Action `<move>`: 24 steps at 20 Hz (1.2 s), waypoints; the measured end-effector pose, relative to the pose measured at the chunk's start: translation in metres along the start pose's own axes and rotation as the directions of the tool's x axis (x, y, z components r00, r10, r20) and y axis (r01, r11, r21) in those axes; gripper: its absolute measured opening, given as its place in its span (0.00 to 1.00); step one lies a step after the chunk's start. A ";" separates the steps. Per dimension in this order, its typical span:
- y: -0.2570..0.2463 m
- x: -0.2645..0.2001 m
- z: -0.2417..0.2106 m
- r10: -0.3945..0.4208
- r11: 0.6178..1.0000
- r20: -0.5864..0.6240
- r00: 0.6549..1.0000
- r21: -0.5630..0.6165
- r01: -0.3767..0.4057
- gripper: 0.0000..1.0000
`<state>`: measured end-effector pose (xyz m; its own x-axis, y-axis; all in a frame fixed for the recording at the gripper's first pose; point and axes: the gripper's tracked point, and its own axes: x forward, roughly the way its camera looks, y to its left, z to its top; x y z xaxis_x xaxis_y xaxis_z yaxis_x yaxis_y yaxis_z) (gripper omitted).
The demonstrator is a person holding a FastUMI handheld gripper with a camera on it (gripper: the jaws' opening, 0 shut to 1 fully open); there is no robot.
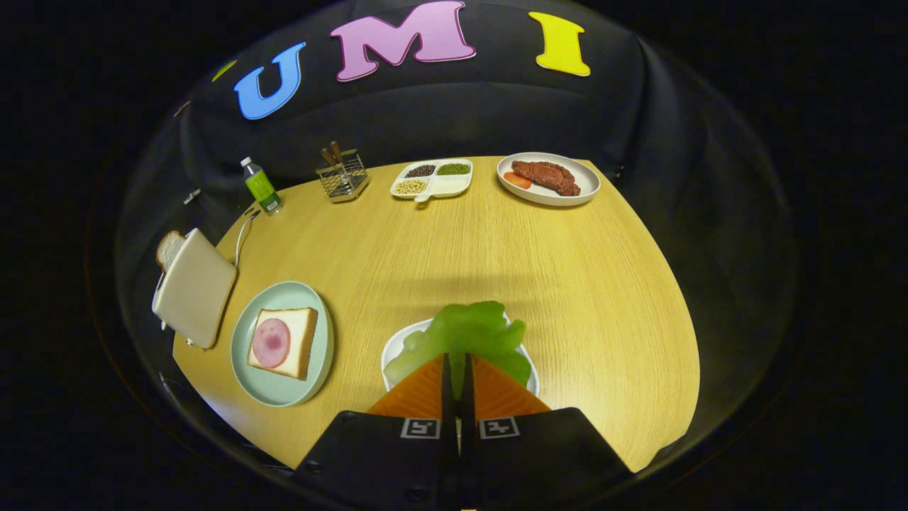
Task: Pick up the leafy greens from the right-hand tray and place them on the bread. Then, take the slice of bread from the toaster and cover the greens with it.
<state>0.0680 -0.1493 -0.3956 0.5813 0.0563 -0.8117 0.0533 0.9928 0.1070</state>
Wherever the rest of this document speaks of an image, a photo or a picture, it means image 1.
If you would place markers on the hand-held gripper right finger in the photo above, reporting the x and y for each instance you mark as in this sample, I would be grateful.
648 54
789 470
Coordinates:
469 404

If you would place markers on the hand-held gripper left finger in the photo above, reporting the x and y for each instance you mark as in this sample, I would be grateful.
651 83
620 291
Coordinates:
447 397

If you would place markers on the green lettuce leaf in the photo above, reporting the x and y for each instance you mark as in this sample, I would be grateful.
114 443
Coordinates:
468 330

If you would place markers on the toasted bread slice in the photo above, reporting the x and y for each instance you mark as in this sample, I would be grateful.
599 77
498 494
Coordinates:
169 248

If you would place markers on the white square plate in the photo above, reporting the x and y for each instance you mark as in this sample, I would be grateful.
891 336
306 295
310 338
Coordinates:
397 348

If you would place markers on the bread slice under ham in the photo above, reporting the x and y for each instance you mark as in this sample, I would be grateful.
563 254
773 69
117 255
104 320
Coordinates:
301 341

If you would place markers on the pale green round plate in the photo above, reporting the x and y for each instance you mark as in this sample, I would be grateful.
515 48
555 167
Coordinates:
277 387

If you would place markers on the pink ham slice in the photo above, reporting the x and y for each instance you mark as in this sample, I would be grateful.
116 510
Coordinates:
271 342

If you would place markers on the white divided dish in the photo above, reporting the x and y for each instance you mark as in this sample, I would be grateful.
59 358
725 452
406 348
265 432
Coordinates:
450 186

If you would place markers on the pile of yellow soybeans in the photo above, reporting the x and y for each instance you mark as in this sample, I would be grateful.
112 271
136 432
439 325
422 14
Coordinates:
410 187

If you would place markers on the white round steak plate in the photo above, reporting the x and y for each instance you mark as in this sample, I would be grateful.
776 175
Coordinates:
550 199

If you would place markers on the red tomato slice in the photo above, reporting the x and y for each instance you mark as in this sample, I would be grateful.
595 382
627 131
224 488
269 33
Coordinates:
517 180

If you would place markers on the pile of green beans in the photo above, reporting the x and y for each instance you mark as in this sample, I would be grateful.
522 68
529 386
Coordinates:
453 169

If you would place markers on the pile of dark red beans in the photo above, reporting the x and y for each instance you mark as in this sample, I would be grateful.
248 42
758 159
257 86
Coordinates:
421 170

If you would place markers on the brown steak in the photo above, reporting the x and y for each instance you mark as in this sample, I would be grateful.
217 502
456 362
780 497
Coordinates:
546 176

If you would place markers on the white toaster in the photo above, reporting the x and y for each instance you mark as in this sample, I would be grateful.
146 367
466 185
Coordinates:
195 291

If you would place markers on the green label water bottle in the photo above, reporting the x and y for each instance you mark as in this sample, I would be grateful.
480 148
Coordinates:
261 186

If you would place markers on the black backdrop cloth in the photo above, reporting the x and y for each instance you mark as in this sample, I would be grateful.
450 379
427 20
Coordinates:
496 113

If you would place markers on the white clip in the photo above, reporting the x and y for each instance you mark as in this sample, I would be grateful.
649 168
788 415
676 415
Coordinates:
191 196

